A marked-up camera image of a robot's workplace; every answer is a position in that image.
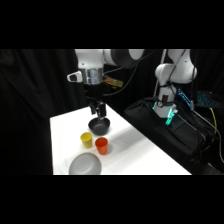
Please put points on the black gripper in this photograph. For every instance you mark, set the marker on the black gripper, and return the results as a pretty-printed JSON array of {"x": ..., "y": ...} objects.
[{"x": 93, "y": 93}]

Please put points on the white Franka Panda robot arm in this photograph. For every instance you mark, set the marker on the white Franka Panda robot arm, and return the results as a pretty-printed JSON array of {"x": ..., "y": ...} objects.
[{"x": 92, "y": 61}]

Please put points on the dark grey bowl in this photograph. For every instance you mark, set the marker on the dark grey bowl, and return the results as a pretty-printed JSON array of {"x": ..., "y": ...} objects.
[{"x": 99, "y": 126}]

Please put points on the light grey bowl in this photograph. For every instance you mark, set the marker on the light grey bowl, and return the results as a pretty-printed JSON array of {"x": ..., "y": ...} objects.
[{"x": 85, "y": 164}]

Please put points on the yellow plastic cup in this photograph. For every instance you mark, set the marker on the yellow plastic cup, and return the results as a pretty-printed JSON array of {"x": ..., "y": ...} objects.
[{"x": 86, "y": 139}]

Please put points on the orange plastic cup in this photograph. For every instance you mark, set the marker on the orange plastic cup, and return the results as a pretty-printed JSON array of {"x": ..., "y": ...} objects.
[{"x": 101, "y": 145}]

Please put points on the black curtain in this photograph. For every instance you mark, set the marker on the black curtain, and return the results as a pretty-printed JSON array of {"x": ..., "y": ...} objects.
[{"x": 33, "y": 110}]

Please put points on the green status light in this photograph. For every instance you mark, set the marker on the green status light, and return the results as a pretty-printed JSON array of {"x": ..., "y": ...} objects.
[{"x": 169, "y": 117}]

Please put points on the black robot stand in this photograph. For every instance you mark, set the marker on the black robot stand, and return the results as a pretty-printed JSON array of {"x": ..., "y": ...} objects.
[{"x": 166, "y": 133}]

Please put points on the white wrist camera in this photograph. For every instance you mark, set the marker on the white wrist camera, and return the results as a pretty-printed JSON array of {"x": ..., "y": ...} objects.
[{"x": 74, "y": 76}]

